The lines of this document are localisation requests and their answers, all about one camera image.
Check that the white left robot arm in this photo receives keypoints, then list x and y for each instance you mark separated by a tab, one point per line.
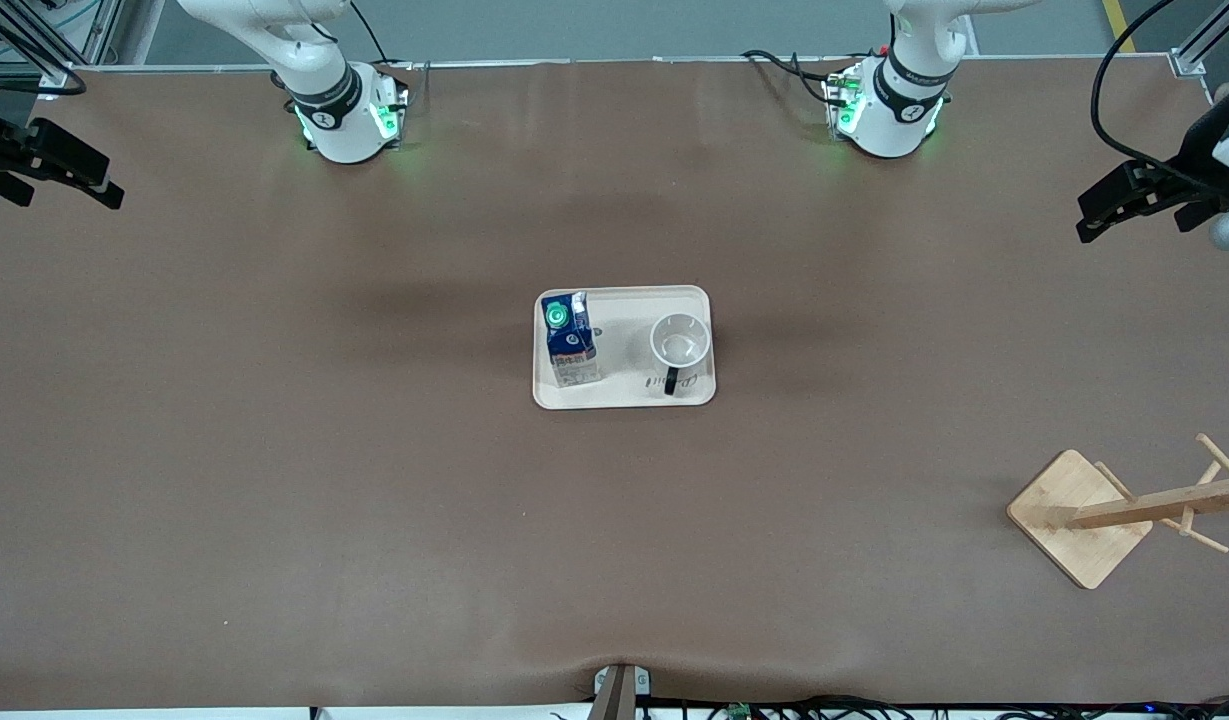
889	110

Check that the cream rabbit print tray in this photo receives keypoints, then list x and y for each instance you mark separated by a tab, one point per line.
629	395

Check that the small green connector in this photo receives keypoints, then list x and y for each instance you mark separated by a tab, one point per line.
740	712

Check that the aluminium frame profile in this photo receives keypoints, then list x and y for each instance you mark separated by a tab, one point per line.
34	40
1189	60

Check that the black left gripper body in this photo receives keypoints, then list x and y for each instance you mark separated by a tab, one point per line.
1195	150

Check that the metal table edge bracket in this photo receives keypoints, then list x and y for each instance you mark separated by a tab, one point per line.
619	695

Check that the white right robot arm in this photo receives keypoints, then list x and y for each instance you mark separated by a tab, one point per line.
344	120

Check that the wooden mug tree rack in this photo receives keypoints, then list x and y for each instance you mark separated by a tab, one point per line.
1074	520

